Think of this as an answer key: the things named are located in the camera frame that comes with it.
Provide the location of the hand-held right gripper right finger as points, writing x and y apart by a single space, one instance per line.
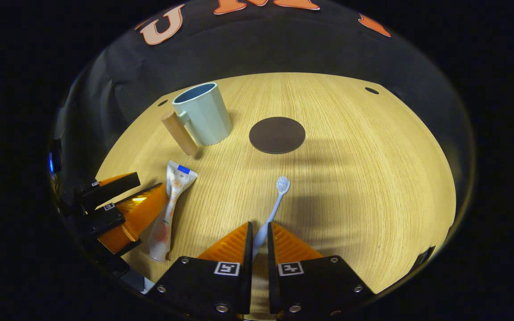
272 276

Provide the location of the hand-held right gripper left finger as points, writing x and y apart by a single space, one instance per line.
248 276

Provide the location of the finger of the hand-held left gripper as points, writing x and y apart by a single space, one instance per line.
114 187
136 214

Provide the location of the white toothpaste tube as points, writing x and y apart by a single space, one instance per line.
174 196

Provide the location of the pale blue toothbrush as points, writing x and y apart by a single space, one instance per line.
275 209

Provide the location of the dark brown round coaster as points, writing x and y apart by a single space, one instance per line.
277 135

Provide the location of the black backdrop cloth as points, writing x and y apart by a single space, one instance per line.
261 44

